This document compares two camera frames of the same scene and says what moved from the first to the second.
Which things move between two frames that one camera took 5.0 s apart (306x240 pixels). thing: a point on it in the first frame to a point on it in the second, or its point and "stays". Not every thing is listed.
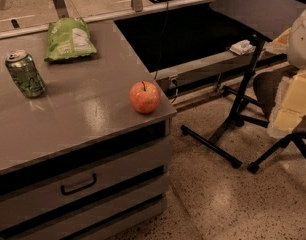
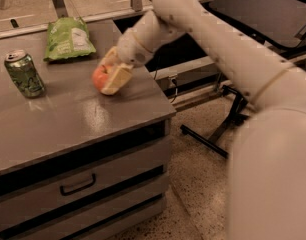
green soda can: [24, 72] stays
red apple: [145, 97] to [100, 76]
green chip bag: [69, 38] stays
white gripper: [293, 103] to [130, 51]
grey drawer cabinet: [78, 162] stays
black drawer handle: [80, 188] stays
